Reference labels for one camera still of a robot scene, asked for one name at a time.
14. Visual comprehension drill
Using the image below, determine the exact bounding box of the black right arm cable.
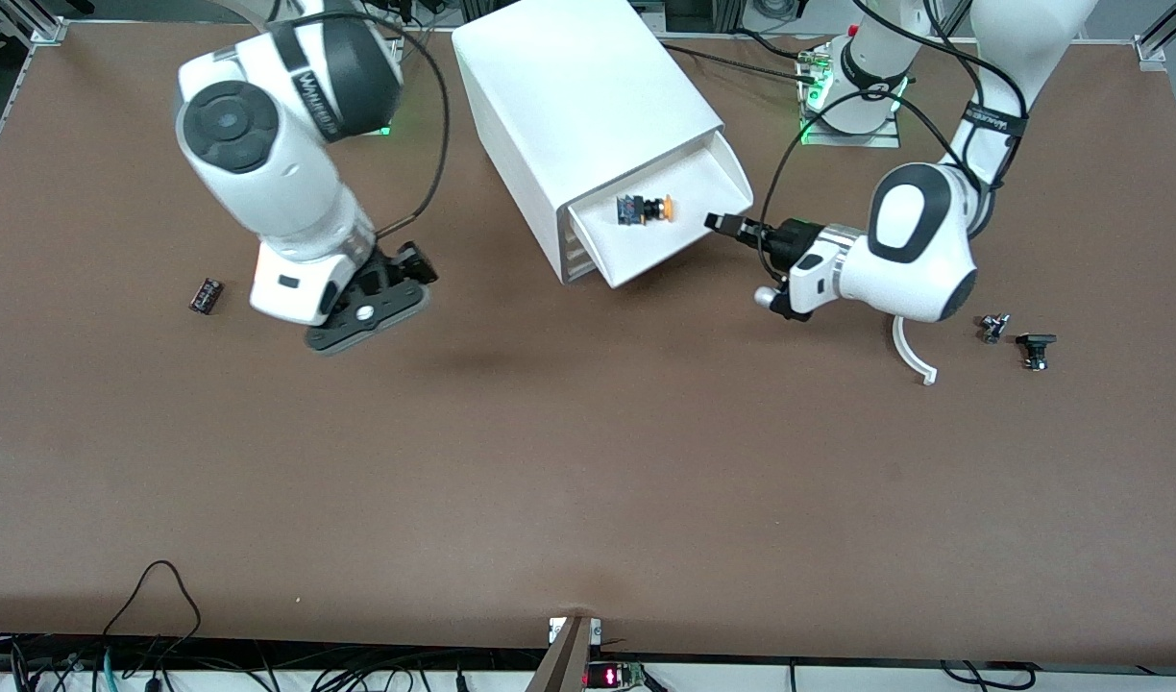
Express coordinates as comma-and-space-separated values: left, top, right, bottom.
300, 8, 452, 241

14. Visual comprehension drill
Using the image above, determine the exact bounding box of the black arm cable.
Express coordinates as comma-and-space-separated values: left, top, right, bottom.
300, 8, 452, 241
756, 0, 1031, 284

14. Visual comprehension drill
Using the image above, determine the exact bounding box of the black button component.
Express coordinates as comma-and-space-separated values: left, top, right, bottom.
1016, 333, 1058, 372

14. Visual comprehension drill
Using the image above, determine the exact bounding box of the device with red display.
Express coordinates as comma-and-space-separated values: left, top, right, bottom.
583, 661, 647, 690

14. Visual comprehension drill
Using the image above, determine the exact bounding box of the white curved plastic piece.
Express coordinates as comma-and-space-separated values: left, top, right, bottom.
893, 315, 938, 386

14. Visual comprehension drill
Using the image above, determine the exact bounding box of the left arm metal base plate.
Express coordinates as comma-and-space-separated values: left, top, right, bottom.
796, 38, 902, 149

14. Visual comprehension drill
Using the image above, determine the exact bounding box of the aluminium frame profile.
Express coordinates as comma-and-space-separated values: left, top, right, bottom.
1134, 0, 1176, 64
12, 0, 68, 45

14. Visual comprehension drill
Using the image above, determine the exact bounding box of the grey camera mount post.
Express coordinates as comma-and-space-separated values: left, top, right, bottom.
526, 615, 603, 692

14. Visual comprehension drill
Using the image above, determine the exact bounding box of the black looped cable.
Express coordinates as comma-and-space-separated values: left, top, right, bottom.
103, 560, 203, 666

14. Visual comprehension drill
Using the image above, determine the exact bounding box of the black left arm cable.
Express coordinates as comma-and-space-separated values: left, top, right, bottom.
756, 0, 1031, 284

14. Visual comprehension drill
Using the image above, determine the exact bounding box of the orange push button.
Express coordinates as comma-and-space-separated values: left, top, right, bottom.
617, 194, 676, 228

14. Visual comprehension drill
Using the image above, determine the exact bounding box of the black table cable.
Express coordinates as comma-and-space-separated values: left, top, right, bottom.
650, 40, 821, 84

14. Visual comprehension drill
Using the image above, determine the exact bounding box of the white drawer cabinet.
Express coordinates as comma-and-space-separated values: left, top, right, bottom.
452, 0, 725, 286

